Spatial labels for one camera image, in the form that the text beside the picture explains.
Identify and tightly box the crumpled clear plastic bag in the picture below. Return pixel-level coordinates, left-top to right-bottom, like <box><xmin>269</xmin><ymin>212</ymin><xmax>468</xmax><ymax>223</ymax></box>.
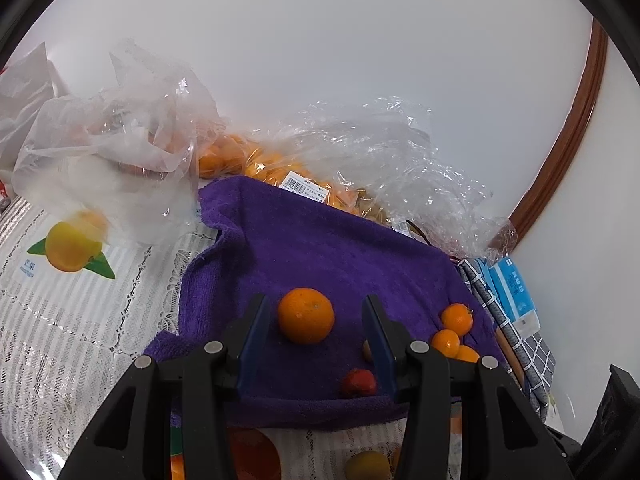
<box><xmin>250</xmin><ymin>97</ymin><xmax>518</xmax><ymax>261</ymax></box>

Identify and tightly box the blue tissue pack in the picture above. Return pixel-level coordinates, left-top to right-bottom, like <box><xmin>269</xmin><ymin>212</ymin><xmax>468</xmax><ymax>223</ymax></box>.
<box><xmin>487</xmin><ymin>256</ymin><xmax>543</xmax><ymax>338</ymax></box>

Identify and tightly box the small yellow-green fruit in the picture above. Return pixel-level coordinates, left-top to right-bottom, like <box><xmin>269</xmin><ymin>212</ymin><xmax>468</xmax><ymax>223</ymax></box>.
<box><xmin>345</xmin><ymin>450</ymin><xmax>391</xmax><ymax>480</ymax></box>

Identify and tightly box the grey checkered cloth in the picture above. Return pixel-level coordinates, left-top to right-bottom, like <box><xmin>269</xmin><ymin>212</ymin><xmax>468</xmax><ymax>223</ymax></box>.
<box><xmin>457</xmin><ymin>260</ymin><xmax>558</xmax><ymax>411</ymax></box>

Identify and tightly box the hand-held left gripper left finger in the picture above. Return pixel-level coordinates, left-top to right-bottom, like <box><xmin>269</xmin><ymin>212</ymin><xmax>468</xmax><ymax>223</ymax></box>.
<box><xmin>57</xmin><ymin>294</ymin><xmax>272</xmax><ymax>480</ymax></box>

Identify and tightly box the black cable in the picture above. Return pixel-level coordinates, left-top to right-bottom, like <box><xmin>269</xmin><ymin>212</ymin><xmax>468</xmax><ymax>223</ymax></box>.
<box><xmin>407</xmin><ymin>220</ymin><xmax>437</xmax><ymax>247</ymax></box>

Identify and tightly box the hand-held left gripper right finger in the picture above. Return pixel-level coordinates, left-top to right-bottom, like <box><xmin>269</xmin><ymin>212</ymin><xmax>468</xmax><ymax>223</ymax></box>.
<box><xmin>361</xmin><ymin>294</ymin><xmax>576</xmax><ymax>480</ymax></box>

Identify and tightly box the large orange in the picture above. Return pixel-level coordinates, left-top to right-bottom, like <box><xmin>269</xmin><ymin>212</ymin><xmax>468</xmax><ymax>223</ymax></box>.
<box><xmin>277</xmin><ymin>287</ymin><xmax>335</xmax><ymax>345</ymax></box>

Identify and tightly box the purple towel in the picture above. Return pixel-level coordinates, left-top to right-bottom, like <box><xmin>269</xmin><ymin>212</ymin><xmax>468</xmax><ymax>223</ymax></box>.
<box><xmin>142</xmin><ymin>176</ymin><xmax>511</xmax><ymax>431</ymax></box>

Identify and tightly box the plastic bag of oranges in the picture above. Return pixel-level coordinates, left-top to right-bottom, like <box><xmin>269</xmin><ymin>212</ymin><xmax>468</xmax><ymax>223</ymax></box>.
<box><xmin>197</xmin><ymin>132</ymin><xmax>361</xmax><ymax>216</ymax></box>

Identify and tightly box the small red fruit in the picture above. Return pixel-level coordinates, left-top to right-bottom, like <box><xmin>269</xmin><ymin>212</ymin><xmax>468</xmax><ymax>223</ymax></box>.
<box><xmin>341</xmin><ymin>368</ymin><xmax>379</xmax><ymax>399</ymax></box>

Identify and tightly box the fruit print tablecloth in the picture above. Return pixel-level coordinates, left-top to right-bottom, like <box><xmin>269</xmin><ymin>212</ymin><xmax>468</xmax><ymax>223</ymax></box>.
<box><xmin>0</xmin><ymin>195</ymin><xmax>566</xmax><ymax>480</ymax></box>

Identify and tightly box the bag of brown fruit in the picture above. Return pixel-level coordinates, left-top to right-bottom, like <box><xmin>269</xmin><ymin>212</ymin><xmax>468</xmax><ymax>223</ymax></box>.
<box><xmin>352</xmin><ymin>190</ymin><xmax>416</xmax><ymax>236</ymax></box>

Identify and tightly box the brown wooden door frame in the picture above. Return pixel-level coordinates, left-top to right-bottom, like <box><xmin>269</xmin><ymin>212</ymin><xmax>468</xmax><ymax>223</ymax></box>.
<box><xmin>507</xmin><ymin>17</ymin><xmax>608</xmax><ymax>248</ymax></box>

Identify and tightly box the white plastic bag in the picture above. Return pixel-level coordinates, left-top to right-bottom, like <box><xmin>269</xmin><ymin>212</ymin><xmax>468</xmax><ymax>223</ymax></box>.
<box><xmin>0</xmin><ymin>42</ymin><xmax>71</xmax><ymax>181</ymax></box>

